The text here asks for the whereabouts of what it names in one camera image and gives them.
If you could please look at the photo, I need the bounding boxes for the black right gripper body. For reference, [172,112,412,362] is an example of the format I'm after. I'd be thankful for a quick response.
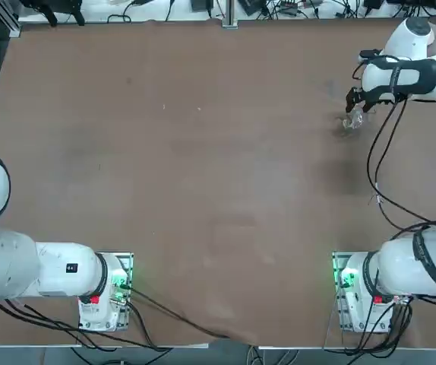
[358,89,394,106]

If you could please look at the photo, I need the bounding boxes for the clear glass alcohol lamp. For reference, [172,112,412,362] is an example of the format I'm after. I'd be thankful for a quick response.
[340,106,368,132]

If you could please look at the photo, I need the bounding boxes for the black stand legs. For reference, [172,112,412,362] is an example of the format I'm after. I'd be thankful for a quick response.
[22,0,87,27]

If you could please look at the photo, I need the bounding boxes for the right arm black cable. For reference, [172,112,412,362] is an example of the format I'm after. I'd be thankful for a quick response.
[365,97,436,233]

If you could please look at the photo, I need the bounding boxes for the aluminium vertical post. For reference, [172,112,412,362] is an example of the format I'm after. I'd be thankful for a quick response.
[224,0,238,24]

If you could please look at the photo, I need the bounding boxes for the black cable bundle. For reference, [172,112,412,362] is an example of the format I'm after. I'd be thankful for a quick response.
[0,298,174,351]
[323,296,417,351]

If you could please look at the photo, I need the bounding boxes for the long black cable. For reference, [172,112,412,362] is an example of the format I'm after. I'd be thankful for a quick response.
[126,285,257,345]

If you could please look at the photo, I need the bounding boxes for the aluminium frame profile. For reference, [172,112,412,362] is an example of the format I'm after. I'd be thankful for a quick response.
[0,0,23,39]

